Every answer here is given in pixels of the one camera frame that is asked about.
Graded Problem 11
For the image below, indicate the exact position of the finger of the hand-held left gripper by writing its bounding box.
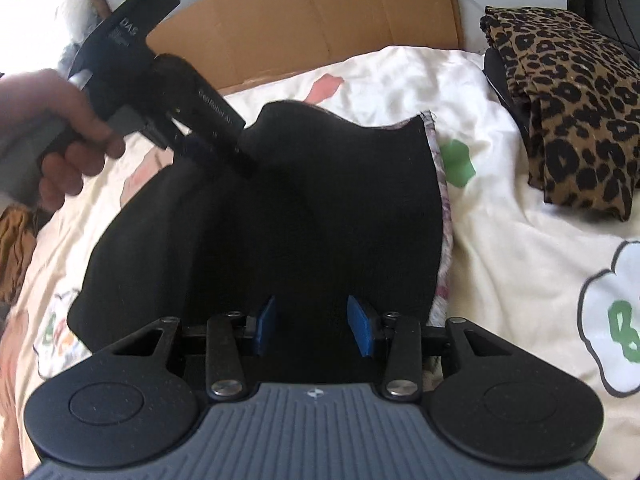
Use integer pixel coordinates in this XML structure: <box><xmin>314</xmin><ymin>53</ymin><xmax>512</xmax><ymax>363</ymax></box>
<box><xmin>200</xmin><ymin>129</ymin><xmax>261</xmax><ymax>179</ymax></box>

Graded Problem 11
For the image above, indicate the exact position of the leopard print cloth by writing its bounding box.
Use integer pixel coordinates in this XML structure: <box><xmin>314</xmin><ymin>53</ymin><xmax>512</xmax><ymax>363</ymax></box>
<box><xmin>480</xmin><ymin>6</ymin><xmax>640</xmax><ymax>223</ymax></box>

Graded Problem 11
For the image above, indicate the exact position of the brown crumpled cloth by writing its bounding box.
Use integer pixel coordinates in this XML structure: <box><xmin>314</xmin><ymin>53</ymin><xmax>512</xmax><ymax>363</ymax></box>
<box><xmin>0</xmin><ymin>205</ymin><xmax>38</xmax><ymax>303</ymax></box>

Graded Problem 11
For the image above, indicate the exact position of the person's left hand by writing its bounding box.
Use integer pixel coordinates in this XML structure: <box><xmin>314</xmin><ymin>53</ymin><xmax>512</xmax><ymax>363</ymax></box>
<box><xmin>0</xmin><ymin>67</ymin><xmax>127</xmax><ymax>213</ymax></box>

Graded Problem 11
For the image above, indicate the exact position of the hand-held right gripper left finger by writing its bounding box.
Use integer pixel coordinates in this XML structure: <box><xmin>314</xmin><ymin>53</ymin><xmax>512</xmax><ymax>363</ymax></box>
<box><xmin>105</xmin><ymin>295</ymin><xmax>277</xmax><ymax>402</ymax></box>

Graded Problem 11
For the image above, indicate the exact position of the white printed bed sheet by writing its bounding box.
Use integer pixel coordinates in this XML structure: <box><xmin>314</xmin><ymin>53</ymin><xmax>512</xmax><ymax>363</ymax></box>
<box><xmin>0</xmin><ymin>45</ymin><xmax>640</xmax><ymax>480</ymax></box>

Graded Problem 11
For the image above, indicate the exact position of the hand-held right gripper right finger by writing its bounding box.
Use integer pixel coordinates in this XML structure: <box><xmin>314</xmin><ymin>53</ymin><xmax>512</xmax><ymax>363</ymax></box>
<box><xmin>346</xmin><ymin>296</ymin><xmax>518</xmax><ymax>402</ymax></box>

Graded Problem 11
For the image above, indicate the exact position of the black folded garment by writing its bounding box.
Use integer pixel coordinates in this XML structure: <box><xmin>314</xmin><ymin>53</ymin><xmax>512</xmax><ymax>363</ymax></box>
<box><xmin>482</xmin><ymin>50</ymin><xmax>533</xmax><ymax>133</ymax></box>

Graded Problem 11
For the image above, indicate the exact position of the black garment with grey print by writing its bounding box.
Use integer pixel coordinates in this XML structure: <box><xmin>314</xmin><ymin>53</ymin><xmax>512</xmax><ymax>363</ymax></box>
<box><xmin>66</xmin><ymin>101</ymin><xmax>443</xmax><ymax>386</ymax></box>

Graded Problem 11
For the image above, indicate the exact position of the brown cardboard sheet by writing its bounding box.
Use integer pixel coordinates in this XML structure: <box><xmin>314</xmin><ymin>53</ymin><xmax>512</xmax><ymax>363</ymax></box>
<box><xmin>145</xmin><ymin>0</ymin><xmax>463</xmax><ymax>96</ymax></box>

